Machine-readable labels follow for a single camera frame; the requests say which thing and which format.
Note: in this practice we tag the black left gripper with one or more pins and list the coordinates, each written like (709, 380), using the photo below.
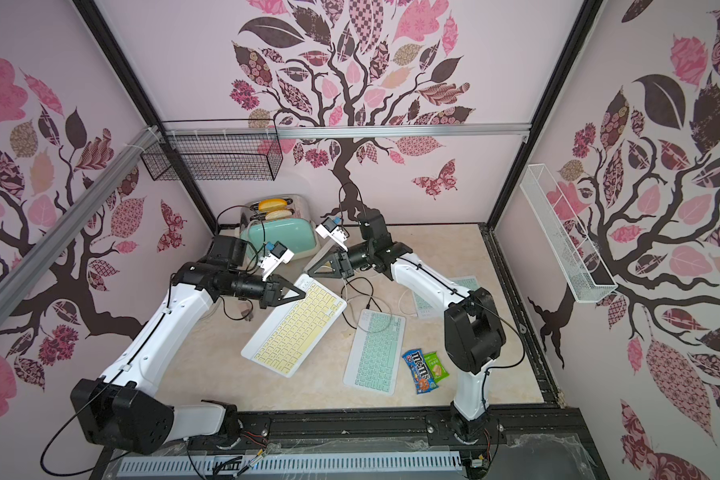
(270, 292)

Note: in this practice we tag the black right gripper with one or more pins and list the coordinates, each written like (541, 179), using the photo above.
(338, 263)

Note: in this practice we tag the yellow wireless keyboard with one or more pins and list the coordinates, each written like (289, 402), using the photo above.
(290, 332)

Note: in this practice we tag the white power strip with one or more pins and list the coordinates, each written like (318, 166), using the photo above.
(312, 267)

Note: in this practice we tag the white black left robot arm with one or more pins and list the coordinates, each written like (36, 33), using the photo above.
(119, 409)

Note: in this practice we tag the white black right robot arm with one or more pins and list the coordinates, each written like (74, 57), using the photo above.
(473, 331)

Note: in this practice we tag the mint green toaster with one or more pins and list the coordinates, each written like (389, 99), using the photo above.
(285, 219)

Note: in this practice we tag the blue candy bag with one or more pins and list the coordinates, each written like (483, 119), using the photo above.
(422, 376)

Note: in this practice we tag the green snack packet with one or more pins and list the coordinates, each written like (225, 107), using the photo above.
(436, 367)

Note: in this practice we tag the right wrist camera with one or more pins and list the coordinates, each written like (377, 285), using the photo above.
(332, 228)

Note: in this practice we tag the green wireless keyboard right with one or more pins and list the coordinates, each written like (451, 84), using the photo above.
(432, 299)

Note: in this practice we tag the green wireless keyboard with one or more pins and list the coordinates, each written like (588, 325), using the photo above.
(376, 353)
(432, 299)

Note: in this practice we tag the green wireless keyboard centre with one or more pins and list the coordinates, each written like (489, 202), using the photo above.
(376, 353)

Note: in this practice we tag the black wire basket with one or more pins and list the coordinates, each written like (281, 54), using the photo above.
(233, 154)

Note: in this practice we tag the aluminium rail back wall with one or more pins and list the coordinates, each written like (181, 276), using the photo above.
(384, 131)

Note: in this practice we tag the aluminium rail wall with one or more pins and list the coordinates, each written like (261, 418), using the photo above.
(20, 281)
(384, 131)

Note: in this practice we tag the white slotted cable duct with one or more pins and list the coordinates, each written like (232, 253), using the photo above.
(285, 465)

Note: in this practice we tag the white wire shelf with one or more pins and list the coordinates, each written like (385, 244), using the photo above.
(556, 206)

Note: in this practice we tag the aluminium rail left wall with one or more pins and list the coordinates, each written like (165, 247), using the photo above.
(20, 281)

